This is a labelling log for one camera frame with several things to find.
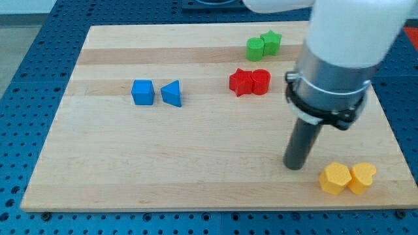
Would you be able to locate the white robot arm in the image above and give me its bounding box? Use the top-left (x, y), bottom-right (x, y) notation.
top-left (244, 0), bottom-right (417, 130)

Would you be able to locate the wooden board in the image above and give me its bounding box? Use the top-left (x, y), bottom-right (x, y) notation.
top-left (20, 21), bottom-right (417, 212)

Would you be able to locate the blue triangle block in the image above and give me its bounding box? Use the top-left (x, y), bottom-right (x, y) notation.
top-left (161, 80), bottom-right (182, 107)

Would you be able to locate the red star block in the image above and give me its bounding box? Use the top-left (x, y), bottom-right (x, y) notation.
top-left (229, 68), bottom-right (253, 97)

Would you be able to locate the red cylinder block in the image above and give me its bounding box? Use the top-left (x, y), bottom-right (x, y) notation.
top-left (251, 69), bottom-right (271, 95)

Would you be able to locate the blue cube block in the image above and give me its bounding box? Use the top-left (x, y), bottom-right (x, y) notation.
top-left (131, 80), bottom-right (155, 105)

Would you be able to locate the green cylinder block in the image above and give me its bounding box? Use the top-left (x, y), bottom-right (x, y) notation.
top-left (246, 37), bottom-right (265, 61)

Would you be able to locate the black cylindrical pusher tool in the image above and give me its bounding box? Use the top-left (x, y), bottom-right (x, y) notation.
top-left (283, 118), bottom-right (323, 170)

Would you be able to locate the green star block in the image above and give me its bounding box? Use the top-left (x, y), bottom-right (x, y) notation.
top-left (260, 30), bottom-right (282, 55)

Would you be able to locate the yellow hexagon block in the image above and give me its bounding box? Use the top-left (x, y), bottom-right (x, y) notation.
top-left (319, 162), bottom-right (352, 195)

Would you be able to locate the yellow heart block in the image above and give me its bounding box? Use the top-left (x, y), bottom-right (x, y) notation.
top-left (347, 163), bottom-right (377, 195)

